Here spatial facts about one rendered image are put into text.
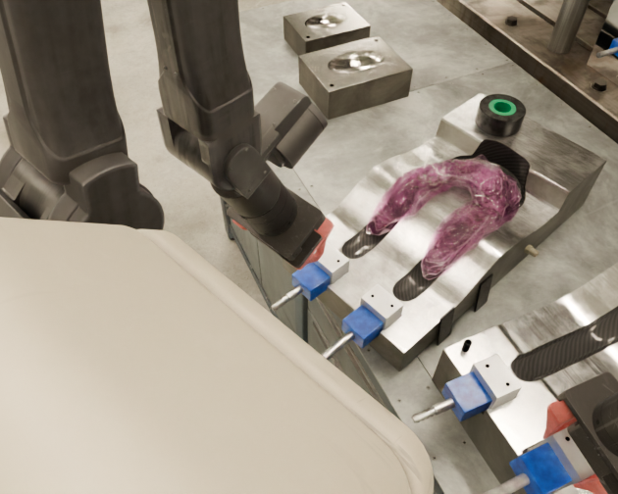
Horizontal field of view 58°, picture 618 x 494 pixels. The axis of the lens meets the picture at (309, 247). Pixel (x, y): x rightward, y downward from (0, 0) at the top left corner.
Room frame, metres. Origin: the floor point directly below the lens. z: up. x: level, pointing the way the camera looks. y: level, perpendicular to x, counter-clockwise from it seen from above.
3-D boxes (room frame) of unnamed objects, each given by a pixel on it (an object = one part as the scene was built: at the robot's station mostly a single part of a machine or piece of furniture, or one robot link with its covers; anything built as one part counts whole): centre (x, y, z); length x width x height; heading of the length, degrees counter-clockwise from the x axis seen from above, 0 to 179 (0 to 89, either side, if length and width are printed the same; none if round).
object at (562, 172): (0.64, -0.23, 0.86); 0.50 x 0.26 x 0.11; 132
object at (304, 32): (1.27, -0.04, 0.83); 0.17 x 0.13 x 0.06; 115
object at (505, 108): (0.81, -0.34, 0.93); 0.08 x 0.08 x 0.04
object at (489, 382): (0.30, -0.18, 0.89); 0.13 x 0.05 x 0.05; 114
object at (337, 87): (1.08, -0.10, 0.84); 0.20 x 0.15 x 0.07; 115
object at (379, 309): (0.42, -0.07, 0.86); 0.13 x 0.05 x 0.05; 132
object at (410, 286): (0.62, -0.22, 0.88); 0.34 x 0.15 x 0.07; 132
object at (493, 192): (0.64, -0.23, 0.90); 0.26 x 0.18 x 0.08; 132
